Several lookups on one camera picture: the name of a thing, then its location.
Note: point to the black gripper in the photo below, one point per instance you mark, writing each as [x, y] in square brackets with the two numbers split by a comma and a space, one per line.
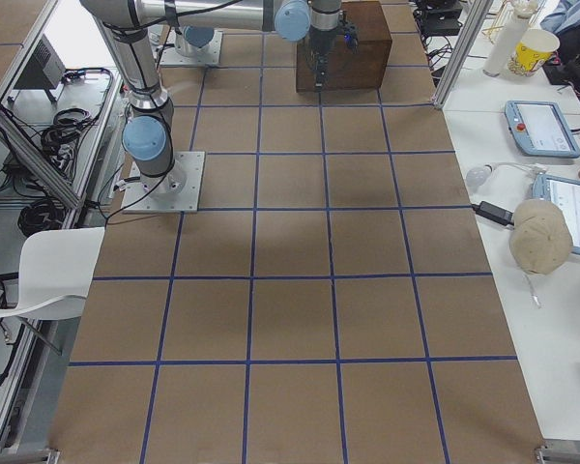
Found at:
[318, 49]

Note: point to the dark wooden drawer cabinet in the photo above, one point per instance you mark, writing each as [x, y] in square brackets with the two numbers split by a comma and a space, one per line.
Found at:
[362, 70]

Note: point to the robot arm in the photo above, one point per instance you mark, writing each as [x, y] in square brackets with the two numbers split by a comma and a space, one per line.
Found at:
[124, 26]
[198, 46]

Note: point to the white paper roll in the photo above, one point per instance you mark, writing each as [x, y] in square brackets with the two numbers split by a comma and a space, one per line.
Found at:
[509, 36]

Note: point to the white light bulb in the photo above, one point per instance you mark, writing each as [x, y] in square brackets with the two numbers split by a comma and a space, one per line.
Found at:
[478, 176]

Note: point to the yellow popcorn cup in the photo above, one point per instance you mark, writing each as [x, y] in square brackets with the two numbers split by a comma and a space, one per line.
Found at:
[535, 48]

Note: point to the blue teach pendant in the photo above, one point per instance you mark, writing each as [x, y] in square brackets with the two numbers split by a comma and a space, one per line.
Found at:
[565, 194]
[539, 129]

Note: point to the black adapter on table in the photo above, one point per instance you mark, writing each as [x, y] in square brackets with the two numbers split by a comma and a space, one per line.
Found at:
[493, 213]

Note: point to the grey control box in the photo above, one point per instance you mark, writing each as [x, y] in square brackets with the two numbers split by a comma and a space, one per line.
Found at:
[43, 71]

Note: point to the beige baseball cap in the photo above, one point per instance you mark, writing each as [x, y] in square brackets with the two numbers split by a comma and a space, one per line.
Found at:
[540, 242]

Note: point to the white plastic chair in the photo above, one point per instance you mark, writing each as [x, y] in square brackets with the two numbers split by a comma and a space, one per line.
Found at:
[55, 273]

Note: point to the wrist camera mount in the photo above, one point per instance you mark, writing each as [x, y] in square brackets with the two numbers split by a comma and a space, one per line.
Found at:
[348, 30]

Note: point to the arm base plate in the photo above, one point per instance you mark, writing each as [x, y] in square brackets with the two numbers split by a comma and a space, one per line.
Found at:
[170, 59]
[179, 191]

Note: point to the aluminium frame leg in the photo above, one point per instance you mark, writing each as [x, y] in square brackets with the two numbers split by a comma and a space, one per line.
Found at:
[467, 36]

